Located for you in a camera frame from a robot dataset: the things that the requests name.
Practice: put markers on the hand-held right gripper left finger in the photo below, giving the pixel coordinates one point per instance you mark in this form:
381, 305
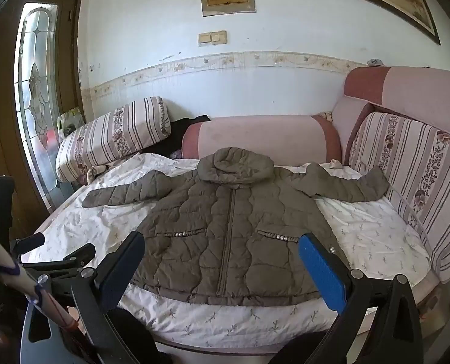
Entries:
124, 265

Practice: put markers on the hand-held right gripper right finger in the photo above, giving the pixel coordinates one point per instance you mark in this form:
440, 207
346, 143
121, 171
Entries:
321, 273

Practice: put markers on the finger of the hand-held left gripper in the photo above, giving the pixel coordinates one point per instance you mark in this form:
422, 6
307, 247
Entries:
29, 242
83, 253

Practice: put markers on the olive quilted puffer jacket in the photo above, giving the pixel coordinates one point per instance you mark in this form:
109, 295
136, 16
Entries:
225, 227

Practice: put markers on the person's left forearm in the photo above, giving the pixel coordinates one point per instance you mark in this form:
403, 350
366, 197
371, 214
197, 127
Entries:
12, 273

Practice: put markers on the white floral bed sheet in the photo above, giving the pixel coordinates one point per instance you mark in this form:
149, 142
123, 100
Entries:
361, 227

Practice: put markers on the knotted floral cloth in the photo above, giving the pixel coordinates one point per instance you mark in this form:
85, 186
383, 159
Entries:
92, 172

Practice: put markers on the small striped floral cushion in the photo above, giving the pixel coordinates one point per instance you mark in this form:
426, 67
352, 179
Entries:
111, 136

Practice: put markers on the purple patterned cloth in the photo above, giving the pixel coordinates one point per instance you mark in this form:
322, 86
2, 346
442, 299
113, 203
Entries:
176, 154

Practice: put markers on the green printed bag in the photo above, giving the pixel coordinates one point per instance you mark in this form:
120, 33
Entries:
71, 119

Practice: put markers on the large striped floral cushion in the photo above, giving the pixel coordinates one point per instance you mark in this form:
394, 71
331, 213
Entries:
410, 167

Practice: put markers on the black cloth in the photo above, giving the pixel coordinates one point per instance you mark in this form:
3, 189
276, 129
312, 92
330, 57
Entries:
175, 132

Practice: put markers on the pink bolster cushion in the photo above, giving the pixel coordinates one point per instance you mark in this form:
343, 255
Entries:
255, 132

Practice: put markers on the small beige cloth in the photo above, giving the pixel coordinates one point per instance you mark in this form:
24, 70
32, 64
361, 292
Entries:
326, 115

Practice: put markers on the wooden stained glass door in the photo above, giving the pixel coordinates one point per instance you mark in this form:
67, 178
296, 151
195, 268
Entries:
39, 83

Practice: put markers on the pink sofa backrest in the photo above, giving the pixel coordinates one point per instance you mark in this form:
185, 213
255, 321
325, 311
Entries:
410, 87

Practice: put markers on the small grey cloth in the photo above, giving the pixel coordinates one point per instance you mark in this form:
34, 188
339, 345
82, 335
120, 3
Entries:
375, 62

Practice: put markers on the beige light switch panel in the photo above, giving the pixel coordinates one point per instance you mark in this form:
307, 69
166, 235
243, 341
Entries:
212, 38

